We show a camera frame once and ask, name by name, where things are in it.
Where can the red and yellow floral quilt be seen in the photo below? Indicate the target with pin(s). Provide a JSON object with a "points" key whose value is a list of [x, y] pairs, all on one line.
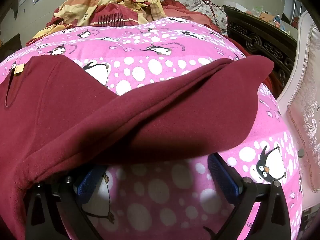
{"points": [[112, 7]]}

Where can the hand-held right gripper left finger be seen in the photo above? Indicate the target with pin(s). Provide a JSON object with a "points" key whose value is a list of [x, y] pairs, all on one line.
{"points": [[86, 185]]}

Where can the brown box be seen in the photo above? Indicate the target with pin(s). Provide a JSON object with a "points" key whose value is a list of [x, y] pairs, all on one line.
{"points": [[267, 18]]}

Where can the maroon fleece garment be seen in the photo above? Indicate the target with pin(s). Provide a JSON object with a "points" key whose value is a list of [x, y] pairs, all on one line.
{"points": [[125, 120]]}

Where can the plastic water bottle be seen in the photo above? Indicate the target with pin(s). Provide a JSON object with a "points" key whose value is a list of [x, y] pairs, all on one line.
{"points": [[276, 21]]}

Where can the dark carved wooden headboard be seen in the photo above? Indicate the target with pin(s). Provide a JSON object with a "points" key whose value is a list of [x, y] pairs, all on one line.
{"points": [[262, 42]]}

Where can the pink embroidered cushion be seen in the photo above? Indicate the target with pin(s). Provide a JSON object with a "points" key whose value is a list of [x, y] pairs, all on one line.
{"points": [[310, 120]]}

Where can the pink penguin print blanket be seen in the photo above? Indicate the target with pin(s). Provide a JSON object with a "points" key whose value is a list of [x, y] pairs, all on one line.
{"points": [[162, 62]]}

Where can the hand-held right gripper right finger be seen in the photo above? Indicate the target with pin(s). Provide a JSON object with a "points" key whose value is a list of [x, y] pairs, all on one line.
{"points": [[223, 175]]}

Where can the pale pink upholstered chair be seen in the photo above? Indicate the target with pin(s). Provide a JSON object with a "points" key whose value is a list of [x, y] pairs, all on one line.
{"points": [[302, 45]]}

